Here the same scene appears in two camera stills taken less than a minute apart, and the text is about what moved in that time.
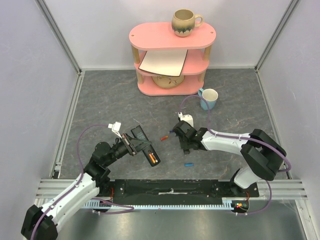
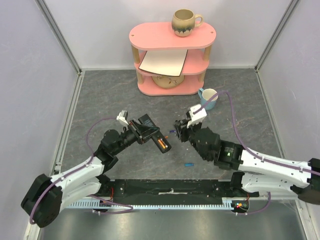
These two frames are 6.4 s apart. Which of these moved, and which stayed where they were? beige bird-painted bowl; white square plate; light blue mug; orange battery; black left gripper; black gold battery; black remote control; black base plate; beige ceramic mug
Moved: orange battery; black gold battery; black left gripper; black remote control
Stayed: light blue mug; white square plate; beige bird-painted bowl; black base plate; beige ceramic mug
